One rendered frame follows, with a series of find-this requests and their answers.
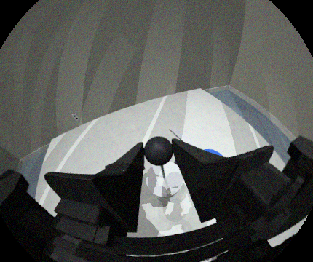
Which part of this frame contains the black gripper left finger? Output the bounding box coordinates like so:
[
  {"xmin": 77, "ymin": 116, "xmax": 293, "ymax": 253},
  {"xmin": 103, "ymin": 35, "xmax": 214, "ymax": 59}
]
[{"xmin": 44, "ymin": 142, "xmax": 144, "ymax": 233}]

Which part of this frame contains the glass french press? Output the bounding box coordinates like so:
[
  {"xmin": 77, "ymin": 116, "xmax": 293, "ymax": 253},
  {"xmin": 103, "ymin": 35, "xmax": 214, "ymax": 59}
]
[{"xmin": 144, "ymin": 137, "xmax": 183, "ymax": 202}]

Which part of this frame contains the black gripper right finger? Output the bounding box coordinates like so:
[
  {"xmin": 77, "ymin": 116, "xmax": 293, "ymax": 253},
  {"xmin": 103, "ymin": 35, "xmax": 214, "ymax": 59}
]
[{"xmin": 171, "ymin": 139, "xmax": 274, "ymax": 223}]

